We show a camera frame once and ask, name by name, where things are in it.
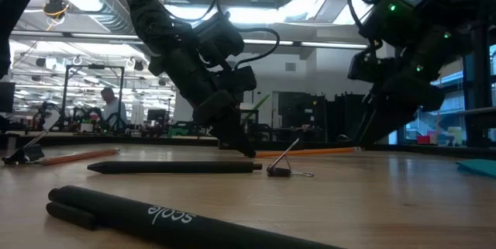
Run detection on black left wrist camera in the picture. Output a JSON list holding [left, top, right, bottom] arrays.
[[220, 65, 258, 95]]

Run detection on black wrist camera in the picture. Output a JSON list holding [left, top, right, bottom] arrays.
[[220, 65, 258, 95], [347, 57, 396, 84]]

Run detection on black pen with white print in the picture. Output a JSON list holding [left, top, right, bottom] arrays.
[[45, 185, 346, 249]]

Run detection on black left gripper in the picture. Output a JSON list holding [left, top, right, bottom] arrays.
[[149, 47, 257, 159]]

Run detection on person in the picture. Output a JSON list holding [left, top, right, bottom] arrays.
[[98, 87, 129, 130]]

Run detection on orange wooden pencil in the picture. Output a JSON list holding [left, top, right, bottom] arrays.
[[255, 146, 362, 160], [36, 147, 120, 167]]

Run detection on long ceiling light bar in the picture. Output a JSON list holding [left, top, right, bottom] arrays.
[[7, 30, 376, 51]]

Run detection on green crate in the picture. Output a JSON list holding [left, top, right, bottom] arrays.
[[167, 121, 195, 137]]

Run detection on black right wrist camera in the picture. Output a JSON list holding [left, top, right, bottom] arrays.
[[347, 57, 396, 84]]

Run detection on small dark monitor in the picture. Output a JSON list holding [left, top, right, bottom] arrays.
[[146, 108, 168, 123]]

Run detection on black cabinets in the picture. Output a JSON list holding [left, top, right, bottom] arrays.
[[277, 91, 373, 144]]

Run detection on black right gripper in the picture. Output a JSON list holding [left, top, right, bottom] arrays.
[[358, 66, 446, 148]]

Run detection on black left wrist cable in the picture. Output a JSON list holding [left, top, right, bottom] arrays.
[[208, 0, 281, 70]]

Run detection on silver corrugated ventilation duct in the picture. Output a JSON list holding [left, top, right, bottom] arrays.
[[46, 0, 135, 35]]

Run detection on teal sticky note pad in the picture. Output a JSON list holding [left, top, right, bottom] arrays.
[[456, 158, 496, 178]]

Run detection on plain black pen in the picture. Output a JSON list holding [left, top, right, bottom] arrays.
[[87, 160, 264, 175]]

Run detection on black ceiling cable reel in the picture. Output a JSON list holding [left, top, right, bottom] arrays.
[[42, 0, 71, 21]]

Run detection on black aluminium table frame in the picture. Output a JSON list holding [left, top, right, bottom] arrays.
[[0, 131, 496, 161]]

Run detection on black vertical pole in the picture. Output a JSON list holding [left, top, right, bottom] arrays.
[[464, 23, 493, 148]]

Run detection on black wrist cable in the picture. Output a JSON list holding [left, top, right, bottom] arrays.
[[346, 0, 379, 43], [208, 0, 281, 70]]

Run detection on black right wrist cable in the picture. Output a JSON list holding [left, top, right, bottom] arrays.
[[346, 0, 379, 43]]

